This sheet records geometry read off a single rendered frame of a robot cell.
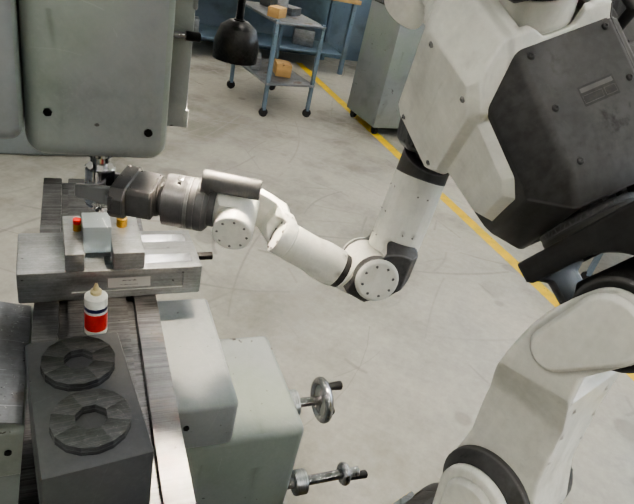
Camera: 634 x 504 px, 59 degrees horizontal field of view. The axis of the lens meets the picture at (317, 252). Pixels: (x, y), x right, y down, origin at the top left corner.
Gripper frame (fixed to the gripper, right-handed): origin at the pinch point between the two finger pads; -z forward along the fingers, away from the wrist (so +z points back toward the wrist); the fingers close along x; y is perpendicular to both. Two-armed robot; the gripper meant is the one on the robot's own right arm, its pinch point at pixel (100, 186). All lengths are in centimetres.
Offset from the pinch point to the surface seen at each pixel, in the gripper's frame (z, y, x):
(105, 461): 15.9, 10.8, 43.5
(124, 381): 14.2, 10.8, 31.3
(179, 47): 10.9, -24.3, -2.1
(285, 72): 12, 86, -446
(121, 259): 1.1, 19.9, -8.7
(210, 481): 26, 62, 7
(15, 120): -5.6, -15.0, 14.7
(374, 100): 97, 92, -435
